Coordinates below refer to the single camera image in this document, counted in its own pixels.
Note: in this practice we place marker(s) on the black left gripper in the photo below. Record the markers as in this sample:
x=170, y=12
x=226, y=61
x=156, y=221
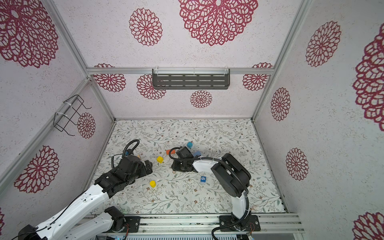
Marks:
x=149, y=167

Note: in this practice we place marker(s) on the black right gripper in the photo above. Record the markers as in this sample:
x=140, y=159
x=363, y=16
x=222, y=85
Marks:
x=175, y=167

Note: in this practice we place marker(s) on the light blue wooden block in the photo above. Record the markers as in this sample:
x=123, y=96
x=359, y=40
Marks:
x=197, y=154

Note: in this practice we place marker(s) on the teal wooden block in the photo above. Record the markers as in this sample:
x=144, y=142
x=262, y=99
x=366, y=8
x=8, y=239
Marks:
x=190, y=145

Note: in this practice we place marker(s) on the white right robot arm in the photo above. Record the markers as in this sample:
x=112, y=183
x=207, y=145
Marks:
x=233, y=177

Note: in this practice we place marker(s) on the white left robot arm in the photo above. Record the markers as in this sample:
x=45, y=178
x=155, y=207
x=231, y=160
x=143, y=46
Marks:
x=64, y=225

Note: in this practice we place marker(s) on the yellow wooden cube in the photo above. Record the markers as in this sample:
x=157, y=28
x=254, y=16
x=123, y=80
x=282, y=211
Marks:
x=160, y=160

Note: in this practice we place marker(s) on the yellow wooden cylinder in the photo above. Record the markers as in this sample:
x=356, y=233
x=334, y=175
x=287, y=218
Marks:
x=153, y=184

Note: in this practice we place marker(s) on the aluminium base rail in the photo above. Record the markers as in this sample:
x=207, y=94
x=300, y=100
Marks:
x=201, y=224

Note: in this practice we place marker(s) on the dark grey wall shelf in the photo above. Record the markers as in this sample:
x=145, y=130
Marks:
x=191, y=79

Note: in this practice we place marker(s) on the black wire wall rack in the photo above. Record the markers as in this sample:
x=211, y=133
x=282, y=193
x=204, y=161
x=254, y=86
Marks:
x=64, y=117

